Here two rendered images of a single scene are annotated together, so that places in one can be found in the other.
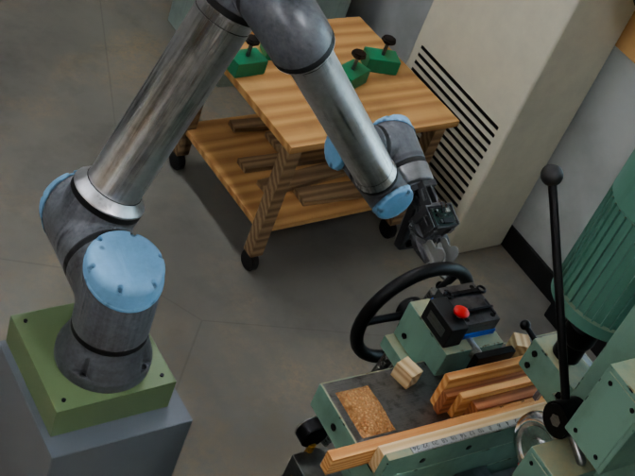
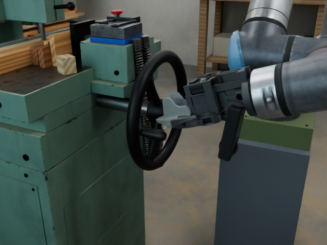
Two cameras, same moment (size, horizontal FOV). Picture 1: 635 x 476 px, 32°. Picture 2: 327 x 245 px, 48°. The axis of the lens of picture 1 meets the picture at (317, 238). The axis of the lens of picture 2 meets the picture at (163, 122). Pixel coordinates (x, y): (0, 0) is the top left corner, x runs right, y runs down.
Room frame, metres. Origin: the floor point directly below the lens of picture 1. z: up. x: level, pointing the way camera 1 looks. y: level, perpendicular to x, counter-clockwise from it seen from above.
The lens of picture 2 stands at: (2.48, -0.52, 1.14)
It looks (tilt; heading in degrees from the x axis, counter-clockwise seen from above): 24 degrees down; 159
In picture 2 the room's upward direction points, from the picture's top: straight up
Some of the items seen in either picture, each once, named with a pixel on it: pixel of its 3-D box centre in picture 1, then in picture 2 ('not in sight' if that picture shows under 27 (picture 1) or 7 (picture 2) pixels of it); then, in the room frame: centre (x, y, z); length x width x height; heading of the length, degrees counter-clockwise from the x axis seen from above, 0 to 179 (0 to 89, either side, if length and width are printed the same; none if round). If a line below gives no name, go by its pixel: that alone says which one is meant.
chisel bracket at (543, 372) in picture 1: (559, 380); (34, 8); (1.45, -0.49, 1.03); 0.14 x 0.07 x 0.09; 43
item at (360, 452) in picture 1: (482, 421); (72, 43); (1.39, -0.39, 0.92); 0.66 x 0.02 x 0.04; 133
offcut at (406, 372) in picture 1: (406, 372); not in sight; (1.43, -0.24, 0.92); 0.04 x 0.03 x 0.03; 60
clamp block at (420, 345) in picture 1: (448, 337); (118, 56); (1.57, -0.30, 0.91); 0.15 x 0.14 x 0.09; 133
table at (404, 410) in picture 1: (462, 386); (93, 69); (1.51, -0.36, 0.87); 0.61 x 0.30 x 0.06; 133
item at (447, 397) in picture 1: (492, 389); (73, 47); (1.47, -0.40, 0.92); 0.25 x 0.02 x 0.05; 133
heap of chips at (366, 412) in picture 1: (367, 408); not in sight; (1.32, -0.19, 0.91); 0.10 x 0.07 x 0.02; 43
